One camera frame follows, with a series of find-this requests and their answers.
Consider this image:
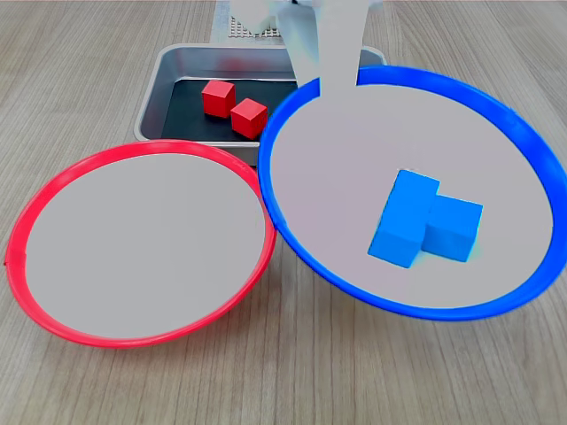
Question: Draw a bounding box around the small red cube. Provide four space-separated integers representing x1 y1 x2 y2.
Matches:
201 80 237 119
229 97 268 140

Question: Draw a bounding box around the white plate blue rim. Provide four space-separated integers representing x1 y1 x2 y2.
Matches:
258 65 567 321

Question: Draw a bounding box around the black mat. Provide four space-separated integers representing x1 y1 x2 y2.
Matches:
161 79 299 142

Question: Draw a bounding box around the steel tray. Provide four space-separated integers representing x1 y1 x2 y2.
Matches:
133 42 389 167

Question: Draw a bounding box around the white plate red rim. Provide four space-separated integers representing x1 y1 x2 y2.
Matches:
4 139 279 350

